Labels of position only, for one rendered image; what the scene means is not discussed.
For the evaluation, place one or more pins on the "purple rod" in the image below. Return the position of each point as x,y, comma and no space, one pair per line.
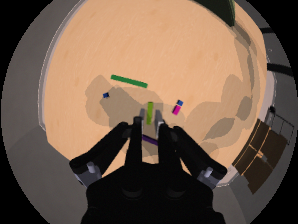
149,139

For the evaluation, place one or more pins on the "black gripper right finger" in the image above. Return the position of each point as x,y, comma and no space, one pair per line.
197,161

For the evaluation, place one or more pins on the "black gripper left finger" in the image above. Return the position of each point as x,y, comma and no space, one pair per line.
89,166

